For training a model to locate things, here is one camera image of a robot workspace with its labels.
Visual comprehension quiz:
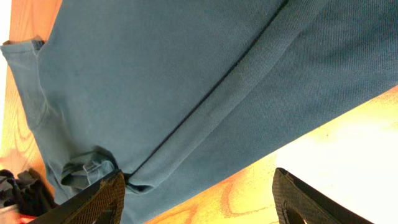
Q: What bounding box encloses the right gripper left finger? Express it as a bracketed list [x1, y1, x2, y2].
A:
[29, 170, 125, 224]

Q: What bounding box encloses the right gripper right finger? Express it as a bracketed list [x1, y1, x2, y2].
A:
[272, 167, 371, 224]

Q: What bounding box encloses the blue polo shirt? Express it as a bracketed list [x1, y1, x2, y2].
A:
[1, 0, 397, 223]

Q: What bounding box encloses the folded navy shirt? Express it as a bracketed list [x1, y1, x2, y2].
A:
[1, 169, 57, 217]

